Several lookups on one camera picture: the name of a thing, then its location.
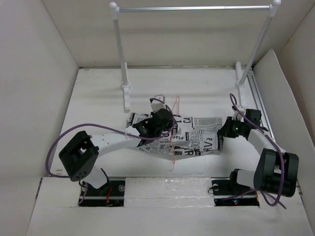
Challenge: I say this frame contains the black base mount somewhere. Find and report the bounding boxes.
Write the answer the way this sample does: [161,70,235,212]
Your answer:
[208,169,259,207]
[78,178,126,207]

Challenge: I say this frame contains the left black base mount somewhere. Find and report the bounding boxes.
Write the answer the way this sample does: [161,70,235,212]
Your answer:
[78,178,126,207]

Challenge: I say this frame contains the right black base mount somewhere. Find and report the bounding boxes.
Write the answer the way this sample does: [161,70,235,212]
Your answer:
[208,169,259,207]

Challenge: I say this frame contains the white garment rack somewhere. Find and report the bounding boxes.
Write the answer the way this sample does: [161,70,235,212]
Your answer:
[109,0,282,112]

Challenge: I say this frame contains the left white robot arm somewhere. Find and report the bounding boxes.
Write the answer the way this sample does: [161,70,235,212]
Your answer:
[59,108,175,195]

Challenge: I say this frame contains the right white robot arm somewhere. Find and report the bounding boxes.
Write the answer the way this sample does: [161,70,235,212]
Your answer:
[218,109,299,197]

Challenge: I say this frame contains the newspaper print trousers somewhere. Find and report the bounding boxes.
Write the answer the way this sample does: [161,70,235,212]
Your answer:
[138,115,223,158]

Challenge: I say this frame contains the pink wire hanger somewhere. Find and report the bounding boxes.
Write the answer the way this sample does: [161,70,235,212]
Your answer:
[170,96,180,168]

